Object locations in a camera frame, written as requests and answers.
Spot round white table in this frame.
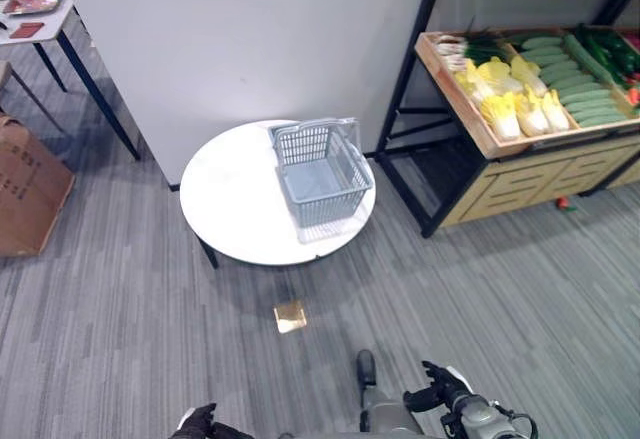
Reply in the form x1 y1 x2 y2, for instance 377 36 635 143
178 118 378 271

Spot red-brown flat board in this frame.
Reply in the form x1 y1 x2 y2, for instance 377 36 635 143
10 21 46 41

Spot dark green cucumber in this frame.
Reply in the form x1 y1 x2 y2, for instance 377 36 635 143
574 23 610 69

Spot robot right black hand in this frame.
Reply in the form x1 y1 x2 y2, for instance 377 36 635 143
403 360 474 413

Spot pink tray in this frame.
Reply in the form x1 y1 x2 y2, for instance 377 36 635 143
2 0 62 17

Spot black metal shelf frame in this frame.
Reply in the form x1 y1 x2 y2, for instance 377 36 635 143
374 0 640 240

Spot robot left black hand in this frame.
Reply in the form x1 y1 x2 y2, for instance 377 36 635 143
168 402 254 439

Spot gray plastic shopping basket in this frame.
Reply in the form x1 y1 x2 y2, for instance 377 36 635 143
267 117 375 231

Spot green onion bunch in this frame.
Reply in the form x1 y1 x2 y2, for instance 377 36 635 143
436 28 510 59
443 48 502 73

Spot dark green pepper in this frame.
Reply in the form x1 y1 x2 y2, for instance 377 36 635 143
598 32 640 76

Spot brown cardboard box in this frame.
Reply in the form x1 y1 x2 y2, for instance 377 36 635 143
0 112 77 259

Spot long green loofah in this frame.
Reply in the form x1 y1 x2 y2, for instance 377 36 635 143
563 32 616 86

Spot wooden slatted cabinet front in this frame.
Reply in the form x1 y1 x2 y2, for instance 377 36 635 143
441 133 640 228

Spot robot silver leg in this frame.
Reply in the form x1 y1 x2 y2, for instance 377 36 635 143
358 386 422 434

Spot rectangular white table black legs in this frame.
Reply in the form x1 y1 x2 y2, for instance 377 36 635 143
0 0 142 162

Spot brass floor socket plate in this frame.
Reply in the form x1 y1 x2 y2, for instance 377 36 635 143
273 300 308 335

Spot wooden display crate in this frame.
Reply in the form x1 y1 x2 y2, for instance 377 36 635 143
414 26 640 159

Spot yellow napa cabbage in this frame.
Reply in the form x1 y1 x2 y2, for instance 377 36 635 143
480 91 524 141
514 86 552 138
509 54 549 98
542 89 572 133
479 73 524 98
453 61 496 103
474 56 512 83

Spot light green cucumber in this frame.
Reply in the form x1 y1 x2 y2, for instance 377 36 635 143
544 74 597 90
552 81 609 98
519 46 565 59
519 34 564 52
569 105 624 121
574 112 629 129
537 60 582 75
563 98 619 113
539 67 589 83
524 52 572 67
558 89 613 107

